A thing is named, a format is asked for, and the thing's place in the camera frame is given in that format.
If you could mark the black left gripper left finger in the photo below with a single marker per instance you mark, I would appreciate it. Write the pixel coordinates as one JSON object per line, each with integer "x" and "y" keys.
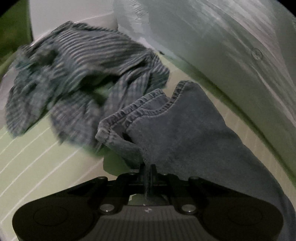
{"x": 131, "y": 188}

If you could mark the grey striped shirt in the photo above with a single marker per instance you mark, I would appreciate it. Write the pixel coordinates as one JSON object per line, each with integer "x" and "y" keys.
{"x": 79, "y": 75}

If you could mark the blue denim jeans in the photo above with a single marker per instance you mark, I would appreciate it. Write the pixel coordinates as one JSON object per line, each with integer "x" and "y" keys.
{"x": 185, "y": 135}

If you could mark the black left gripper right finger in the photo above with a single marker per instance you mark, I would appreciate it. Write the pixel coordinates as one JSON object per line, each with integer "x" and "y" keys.
{"x": 163, "y": 189}

